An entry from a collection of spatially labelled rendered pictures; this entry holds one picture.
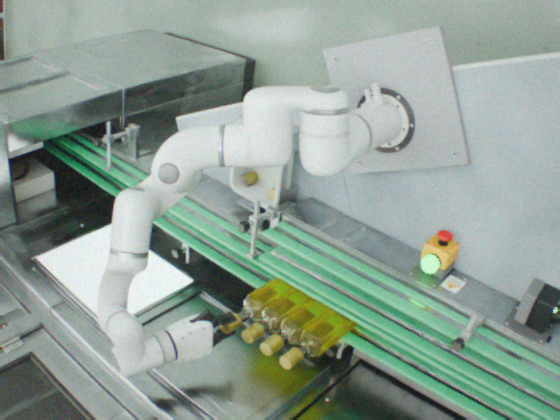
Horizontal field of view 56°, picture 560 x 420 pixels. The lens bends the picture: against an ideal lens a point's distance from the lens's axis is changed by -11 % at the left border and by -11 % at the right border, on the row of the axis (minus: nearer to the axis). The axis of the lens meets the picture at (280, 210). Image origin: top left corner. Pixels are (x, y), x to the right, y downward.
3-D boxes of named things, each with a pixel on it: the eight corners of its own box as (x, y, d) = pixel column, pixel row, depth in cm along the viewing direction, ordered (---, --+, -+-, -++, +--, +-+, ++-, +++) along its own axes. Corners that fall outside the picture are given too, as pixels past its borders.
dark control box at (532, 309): (524, 302, 128) (512, 319, 123) (535, 276, 124) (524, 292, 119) (552, 317, 124) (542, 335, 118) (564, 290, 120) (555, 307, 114)
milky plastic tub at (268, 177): (249, 180, 175) (228, 189, 169) (256, 109, 164) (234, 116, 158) (295, 203, 166) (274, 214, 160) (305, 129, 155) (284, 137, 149)
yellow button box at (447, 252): (430, 255, 143) (416, 267, 137) (437, 229, 139) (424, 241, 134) (454, 267, 139) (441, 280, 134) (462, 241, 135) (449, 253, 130)
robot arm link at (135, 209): (180, 262, 114) (194, 251, 129) (195, 153, 112) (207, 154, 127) (104, 248, 114) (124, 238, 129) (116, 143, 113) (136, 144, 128)
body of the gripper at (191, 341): (173, 372, 127) (215, 357, 133) (171, 340, 122) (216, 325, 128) (158, 352, 132) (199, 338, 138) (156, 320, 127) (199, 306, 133)
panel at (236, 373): (113, 227, 192) (30, 264, 169) (113, 219, 191) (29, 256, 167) (330, 372, 146) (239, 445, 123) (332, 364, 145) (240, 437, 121)
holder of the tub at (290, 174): (249, 195, 178) (231, 204, 172) (258, 109, 164) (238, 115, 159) (293, 218, 169) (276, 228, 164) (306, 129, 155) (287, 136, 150)
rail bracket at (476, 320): (471, 317, 125) (446, 347, 116) (481, 292, 122) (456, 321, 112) (485, 325, 123) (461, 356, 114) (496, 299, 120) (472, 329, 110)
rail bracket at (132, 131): (144, 152, 200) (92, 171, 184) (145, 107, 192) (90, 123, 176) (152, 156, 198) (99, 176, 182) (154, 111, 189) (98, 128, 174)
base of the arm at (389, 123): (352, 87, 137) (317, 97, 126) (398, 77, 129) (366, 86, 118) (369, 149, 140) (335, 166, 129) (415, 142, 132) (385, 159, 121)
